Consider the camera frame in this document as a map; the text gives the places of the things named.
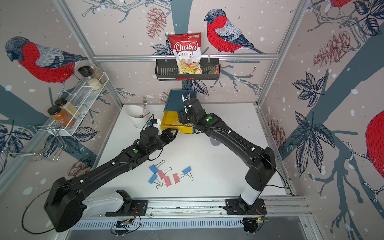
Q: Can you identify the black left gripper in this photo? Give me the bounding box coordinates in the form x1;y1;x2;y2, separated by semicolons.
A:
147;127;179;156

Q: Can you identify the yellow drawer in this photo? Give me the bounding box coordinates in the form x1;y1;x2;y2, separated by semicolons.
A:
161;111;194;134

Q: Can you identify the blue binder clip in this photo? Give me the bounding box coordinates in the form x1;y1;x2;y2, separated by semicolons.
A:
181;167;195;181
148;174;164;189
149;160;166;174

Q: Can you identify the teal drawer cabinet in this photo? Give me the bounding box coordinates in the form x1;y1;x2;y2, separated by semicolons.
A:
164;90;197;112

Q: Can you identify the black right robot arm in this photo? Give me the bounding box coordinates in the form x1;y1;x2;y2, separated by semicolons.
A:
182;94;277;211

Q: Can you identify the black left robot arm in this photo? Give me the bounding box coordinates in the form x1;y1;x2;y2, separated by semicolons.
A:
44;127;179;233

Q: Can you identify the pink binder clip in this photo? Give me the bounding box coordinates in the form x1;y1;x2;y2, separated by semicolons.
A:
157;167;172;180
173;174;185;184
164;176;172;187

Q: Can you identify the purple ceramic mug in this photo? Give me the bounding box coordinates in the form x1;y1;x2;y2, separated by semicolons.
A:
210;138;221;147

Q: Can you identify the white utensil cup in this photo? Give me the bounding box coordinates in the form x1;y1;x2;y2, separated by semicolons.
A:
124;105;151;129

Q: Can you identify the metal fork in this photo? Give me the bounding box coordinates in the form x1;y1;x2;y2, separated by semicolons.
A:
141;97;147;118

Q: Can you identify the Chuba cassava chips bag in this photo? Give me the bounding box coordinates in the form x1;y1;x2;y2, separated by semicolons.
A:
169;33;203;75

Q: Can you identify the small circuit board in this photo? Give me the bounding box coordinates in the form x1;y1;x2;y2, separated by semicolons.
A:
115;219;135;229

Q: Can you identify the orange spice jar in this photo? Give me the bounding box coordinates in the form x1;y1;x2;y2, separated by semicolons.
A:
48;106;76;128

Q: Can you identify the black lid spice jar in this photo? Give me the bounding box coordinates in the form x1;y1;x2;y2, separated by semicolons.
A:
78;66;102;91

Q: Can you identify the yellow spice jar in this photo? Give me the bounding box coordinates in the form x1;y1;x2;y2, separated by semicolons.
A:
55;98;81;119

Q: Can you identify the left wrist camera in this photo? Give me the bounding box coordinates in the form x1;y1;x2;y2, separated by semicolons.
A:
147;119;161;129

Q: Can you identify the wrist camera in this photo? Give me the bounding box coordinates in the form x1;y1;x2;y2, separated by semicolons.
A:
147;119;161;129
182;93;191;102

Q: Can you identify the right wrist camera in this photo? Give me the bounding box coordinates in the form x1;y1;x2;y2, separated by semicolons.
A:
182;93;191;102

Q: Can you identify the black wire basket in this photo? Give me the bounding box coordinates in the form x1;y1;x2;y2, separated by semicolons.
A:
155;59;220;81

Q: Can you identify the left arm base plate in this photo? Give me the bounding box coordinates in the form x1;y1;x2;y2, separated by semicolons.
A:
105;190;149;217

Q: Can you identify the white wire spice shelf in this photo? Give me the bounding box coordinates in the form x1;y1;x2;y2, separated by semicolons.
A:
32;73;110;136

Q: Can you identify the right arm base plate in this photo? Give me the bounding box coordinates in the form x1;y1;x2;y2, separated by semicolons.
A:
223;198;267;215

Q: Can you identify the aluminium horizontal rail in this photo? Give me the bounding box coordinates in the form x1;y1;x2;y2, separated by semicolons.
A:
93;53;280;63

